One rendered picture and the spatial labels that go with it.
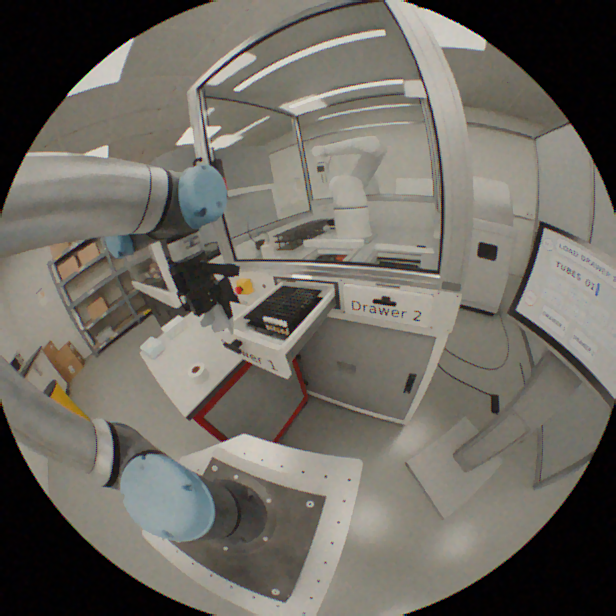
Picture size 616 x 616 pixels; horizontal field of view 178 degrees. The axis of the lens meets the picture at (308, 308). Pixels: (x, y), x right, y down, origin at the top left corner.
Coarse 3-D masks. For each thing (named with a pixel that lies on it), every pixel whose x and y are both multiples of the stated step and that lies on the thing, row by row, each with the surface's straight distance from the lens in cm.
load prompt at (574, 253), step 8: (560, 240) 70; (560, 248) 68; (568, 248) 69; (576, 248) 70; (568, 256) 67; (576, 256) 68; (584, 256) 69; (592, 256) 70; (584, 264) 68; (592, 264) 69; (600, 264) 70; (592, 272) 68; (600, 272) 69; (608, 272) 71; (608, 280) 70
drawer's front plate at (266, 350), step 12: (216, 336) 68; (228, 336) 59; (240, 336) 53; (252, 336) 51; (240, 348) 59; (252, 348) 53; (264, 348) 48; (276, 348) 45; (252, 360) 58; (264, 360) 53; (276, 360) 48; (276, 372) 54; (288, 372) 51
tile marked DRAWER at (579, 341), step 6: (576, 330) 61; (576, 336) 61; (582, 336) 61; (588, 336) 62; (570, 342) 60; (576, 342) 60; (582, 342) 61; (588, 342) 62; (594, 342) 63; (576, 348) 60; (582, 348) 61; (588, 348) 62; (594, 348) 62; (582, 354) 61; (588, 354) 62; (594, 354) 62; (588, 360) 61
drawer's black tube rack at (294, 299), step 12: (288, 288) 75; (300, 288) 73; (264, 300) 72; (276, 300) 70; (288, 300) 67; (300, 300) 66; (312, 300) 65; (252, 312) 67; (264, 312) 65; (276, 312) 62; (288, 312) 61; (300, 312) 60; (252, 324) 66; (264, 324) 64; (288, 336) 57
